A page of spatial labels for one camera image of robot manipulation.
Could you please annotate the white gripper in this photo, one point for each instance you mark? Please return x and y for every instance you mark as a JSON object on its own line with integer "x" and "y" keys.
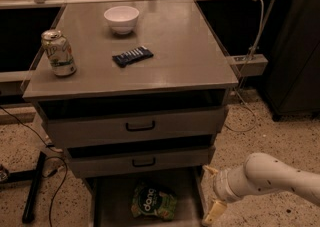
{"x": 220, "y": 184}

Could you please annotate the white ceramic bowl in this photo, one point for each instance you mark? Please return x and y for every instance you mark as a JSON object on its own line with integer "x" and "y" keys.
{"x": 122, "y": 19}

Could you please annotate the dark cabinet at right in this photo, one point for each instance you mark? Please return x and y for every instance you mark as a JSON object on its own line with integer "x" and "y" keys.
{"x": 291, "y": 83}

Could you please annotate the grey drawer cabinet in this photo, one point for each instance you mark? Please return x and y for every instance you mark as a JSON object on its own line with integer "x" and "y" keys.
{"x": 187, "y": 71}

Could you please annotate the middle grey drawer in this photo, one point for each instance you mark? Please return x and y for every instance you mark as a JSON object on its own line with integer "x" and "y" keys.
{"x": 141, "y": 162}

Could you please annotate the bottom grey drawer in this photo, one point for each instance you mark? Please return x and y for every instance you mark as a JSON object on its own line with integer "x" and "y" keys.
{"x": 112, "y": 199}

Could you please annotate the dark blue snack bar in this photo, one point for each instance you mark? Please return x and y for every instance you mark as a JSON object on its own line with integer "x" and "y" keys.
{"x": 132, "y": 56}

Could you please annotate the grey metal bracket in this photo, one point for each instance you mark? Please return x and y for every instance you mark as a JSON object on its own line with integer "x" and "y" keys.
{"x": 245, "y": 66}

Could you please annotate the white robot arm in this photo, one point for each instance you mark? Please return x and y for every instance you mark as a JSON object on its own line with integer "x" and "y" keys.
{"x": 259, "y": 174}

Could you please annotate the black floor stand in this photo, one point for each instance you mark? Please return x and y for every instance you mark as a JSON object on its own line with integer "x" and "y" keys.
{"x": 34, "y": 176}

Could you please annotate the grey drawer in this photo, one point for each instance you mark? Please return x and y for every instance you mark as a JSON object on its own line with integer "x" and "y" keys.
{"x": 124, "y": 128}
{"x": 112, "y": 199}
{"x": 141, "y": 162}

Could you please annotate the top grey drawer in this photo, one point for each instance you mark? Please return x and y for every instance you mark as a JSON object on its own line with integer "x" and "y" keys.
{"x": 124, "y": 128}

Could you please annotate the green rice chip bag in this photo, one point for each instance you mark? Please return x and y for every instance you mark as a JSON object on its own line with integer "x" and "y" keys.
{"x": 152, "y": 200}

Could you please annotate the green white soda can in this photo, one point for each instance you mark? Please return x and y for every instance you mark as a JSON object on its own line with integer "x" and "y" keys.
{"x": 59, "y": 53}

